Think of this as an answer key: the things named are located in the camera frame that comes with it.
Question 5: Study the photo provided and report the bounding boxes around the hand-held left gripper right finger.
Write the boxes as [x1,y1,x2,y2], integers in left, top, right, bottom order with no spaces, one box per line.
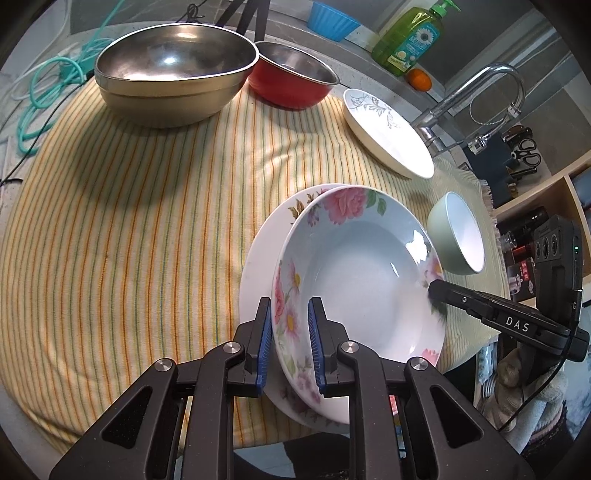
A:
[308,296,536,480]

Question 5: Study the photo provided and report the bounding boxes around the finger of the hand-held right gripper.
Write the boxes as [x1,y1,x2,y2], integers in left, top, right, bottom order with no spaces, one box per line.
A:
[428,279,573,341]

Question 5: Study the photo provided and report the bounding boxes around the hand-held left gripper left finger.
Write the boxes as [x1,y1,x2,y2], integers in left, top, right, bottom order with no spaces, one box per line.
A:
[48,296,273,480]

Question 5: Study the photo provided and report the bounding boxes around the small pale green bowl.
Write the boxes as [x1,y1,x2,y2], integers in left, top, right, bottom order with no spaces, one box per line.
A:
[426,191,485,276]

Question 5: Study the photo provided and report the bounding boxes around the white plate floral rim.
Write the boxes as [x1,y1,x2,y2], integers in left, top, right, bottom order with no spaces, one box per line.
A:
[239,183,348,433]

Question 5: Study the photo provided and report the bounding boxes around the pink floral deep plate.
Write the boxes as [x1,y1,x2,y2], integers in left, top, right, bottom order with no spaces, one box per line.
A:
[271,185,447,424]

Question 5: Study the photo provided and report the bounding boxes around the white plate grey leaf print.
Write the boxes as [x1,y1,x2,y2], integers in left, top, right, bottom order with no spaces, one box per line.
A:
[342,88,435,180]

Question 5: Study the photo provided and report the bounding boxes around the dark bottle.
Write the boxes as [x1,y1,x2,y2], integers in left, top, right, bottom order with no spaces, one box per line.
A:
[499,208,549,237]

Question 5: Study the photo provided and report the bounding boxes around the wooden shelf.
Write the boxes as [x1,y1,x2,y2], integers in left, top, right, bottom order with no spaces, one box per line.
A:
[492,157,591,287]

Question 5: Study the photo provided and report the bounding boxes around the bundled grey cloth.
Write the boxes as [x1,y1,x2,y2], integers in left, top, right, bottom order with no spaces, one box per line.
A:
[478,342,583,444]

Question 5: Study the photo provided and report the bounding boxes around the dark knife block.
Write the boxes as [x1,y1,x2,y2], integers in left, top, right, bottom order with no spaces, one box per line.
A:
[463,137,519,199]

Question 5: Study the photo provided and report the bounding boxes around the striped yellow cloth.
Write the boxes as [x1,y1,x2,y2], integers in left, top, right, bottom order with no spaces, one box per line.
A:
[0,28,511,455]

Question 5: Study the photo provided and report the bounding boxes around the chrome kitchen faucet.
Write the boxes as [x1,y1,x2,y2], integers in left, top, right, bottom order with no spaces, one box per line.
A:
[411,62,527,155]

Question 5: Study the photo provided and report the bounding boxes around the orange fruit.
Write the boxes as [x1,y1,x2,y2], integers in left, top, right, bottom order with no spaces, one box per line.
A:
[406,68,433,91]

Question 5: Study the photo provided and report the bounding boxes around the large steel bowl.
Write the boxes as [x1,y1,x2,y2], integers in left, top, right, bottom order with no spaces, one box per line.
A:
[93,24,259,99]
[95,76,251,129]

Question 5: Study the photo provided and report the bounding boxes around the red bowl steel inside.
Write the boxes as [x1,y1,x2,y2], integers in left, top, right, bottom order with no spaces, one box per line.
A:
[247,41,340,110]

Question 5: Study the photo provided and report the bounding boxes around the green dish soap bottle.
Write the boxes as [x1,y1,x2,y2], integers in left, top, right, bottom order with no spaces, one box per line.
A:
[370,0,460,77]

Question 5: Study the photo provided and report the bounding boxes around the blue ribbed cup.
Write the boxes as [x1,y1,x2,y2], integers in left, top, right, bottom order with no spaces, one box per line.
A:
[307,1,361,43]

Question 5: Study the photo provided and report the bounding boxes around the black tripod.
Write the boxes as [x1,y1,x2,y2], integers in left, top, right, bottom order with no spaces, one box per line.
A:
[215,0,271,42]

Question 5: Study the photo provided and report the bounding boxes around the black handled scissors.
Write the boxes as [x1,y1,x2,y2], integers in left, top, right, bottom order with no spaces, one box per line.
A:
[510,138,542,167]

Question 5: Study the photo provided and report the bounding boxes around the metal spray hose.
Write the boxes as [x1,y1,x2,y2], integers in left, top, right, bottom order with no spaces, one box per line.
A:
[466,85,525,151]

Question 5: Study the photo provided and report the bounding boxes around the teal cable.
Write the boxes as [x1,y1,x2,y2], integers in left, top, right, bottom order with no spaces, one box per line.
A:
[16,0,125,155]

